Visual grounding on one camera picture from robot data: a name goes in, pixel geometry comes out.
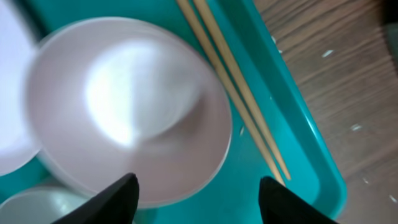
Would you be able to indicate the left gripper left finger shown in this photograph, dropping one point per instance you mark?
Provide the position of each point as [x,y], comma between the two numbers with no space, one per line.
[117,204]

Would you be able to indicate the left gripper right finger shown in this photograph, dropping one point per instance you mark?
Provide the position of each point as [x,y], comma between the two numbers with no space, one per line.
[279,205]

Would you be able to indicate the pink bowl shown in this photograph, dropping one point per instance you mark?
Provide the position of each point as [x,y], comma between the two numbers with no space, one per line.
[109,96]

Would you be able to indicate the grey dishwasher rack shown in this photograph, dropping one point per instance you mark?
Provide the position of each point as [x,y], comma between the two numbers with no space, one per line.
[390,34]

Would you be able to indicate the grey bowl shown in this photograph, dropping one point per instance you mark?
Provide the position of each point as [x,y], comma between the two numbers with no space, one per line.
[40,205]

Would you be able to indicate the large white plate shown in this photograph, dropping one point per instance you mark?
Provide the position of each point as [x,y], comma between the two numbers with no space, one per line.
[18,48]

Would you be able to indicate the left wooden chopstick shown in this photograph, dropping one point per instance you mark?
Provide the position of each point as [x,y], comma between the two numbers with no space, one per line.
[229,84]

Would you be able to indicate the wooden chopstick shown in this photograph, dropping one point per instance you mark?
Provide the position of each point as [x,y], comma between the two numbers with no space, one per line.
[229,59]
[229,84]

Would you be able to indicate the right wooden chopstick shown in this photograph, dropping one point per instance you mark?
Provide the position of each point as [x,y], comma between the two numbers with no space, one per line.
[229,59]

